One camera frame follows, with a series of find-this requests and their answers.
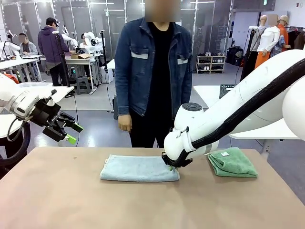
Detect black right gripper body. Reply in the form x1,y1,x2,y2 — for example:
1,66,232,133
161,152,193,169

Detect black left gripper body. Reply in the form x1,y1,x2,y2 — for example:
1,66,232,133
30,97,68,141

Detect light blue-grey towel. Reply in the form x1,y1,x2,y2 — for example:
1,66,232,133
99,154,181,183

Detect green towel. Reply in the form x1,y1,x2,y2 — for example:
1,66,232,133
206,147,259,178

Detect dark grey perforated basket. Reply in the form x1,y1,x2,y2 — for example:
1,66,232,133
219,83,238,99

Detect person's right hand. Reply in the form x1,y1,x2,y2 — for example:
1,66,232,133
118,114,132,132

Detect clear plastic bin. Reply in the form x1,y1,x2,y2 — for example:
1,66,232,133
18,82,53,89

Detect grey plastic step stool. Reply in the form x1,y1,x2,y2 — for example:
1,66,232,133
113,93,119,120
76,76,92,95

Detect orange cloth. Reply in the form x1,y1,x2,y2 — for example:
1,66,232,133
3,73,20,84

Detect grey workbench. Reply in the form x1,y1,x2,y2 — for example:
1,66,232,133
40,56,99,93

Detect long white back table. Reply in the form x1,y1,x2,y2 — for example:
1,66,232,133
0,55,44,83

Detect open cardboard box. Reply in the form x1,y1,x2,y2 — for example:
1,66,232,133
71,53,92,60

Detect standing person with cap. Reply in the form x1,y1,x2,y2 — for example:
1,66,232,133
38,17,70,87

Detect seated person in grey jacket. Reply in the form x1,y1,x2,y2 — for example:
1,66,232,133
18,33,39,56

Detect person in denim jacket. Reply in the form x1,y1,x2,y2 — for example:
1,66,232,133
114,0,193,148

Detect wooden shoe rack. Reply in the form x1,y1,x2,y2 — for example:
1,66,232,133
196,52,227,74

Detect black luggage bags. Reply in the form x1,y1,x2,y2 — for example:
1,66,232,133
226,46,244,66

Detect mannequin with white shirt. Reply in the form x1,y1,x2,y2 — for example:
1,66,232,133
254,14,281,70

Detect bare mannequin with grey vest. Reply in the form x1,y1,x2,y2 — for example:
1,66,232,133
250,15,268,52

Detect mannequin with beige hat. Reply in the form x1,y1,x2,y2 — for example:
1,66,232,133
276,15,290,52

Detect rack of dark garments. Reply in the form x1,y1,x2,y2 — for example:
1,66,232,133
287,26,305,51

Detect black floor cable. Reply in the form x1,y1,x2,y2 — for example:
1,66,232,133
73,93,80,127

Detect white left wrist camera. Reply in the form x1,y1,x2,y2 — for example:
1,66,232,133
46,89,58,107

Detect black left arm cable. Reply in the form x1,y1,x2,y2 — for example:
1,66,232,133
0,116,32,168

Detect black camera tripod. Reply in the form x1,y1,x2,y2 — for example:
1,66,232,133
51,30,71,88

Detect black camera pole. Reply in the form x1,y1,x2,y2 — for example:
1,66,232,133
99,30,108,84

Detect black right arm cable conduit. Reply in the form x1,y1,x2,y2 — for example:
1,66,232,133
192,62,305,150

